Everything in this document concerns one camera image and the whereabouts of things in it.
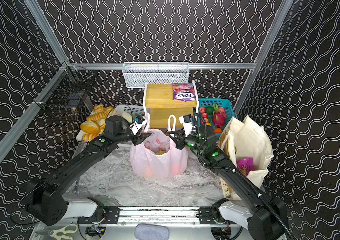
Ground green cabbage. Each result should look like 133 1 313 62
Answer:
156 151 166 156

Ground pink plastic grocery bag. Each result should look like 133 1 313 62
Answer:
129 113 189 179

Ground cream canvas tote bag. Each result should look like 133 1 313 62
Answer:
218 116 274 188

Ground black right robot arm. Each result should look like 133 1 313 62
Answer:
167 114 295 240

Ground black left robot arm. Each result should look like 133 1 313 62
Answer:
23 116 150 226

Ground white zucchini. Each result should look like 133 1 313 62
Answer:
122 112 133 123

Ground white plastic vegetable basket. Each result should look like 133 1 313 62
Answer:
108 105 145 118

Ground wooden two-tier shelf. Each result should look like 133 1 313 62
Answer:
142 84 199 130

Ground orange tangerine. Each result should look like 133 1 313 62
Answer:
214 128 223 134

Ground pink dragon fruit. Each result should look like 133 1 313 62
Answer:
212 104 227 128

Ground teal plastic fruit basket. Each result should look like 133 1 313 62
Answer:
199 99 235 135

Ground purple Fox's candy bag top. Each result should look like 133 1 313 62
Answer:
172 83 196 102

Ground oval bread roll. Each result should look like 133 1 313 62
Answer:
80 121 100 134

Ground long braided bread loaf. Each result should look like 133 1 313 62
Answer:
82 134 99 142

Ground white bread tray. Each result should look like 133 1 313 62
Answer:
76 107 113 143

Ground grey foam pad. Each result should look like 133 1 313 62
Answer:
134 224 169 240

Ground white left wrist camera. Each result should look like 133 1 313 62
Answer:
129 115 147 136

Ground white wire wall basket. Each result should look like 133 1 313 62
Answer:
122 62 190 88

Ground black wire wall basket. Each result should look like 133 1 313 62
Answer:
38 66 95 122

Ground white handled scissors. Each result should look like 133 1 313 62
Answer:
48 224 78 240

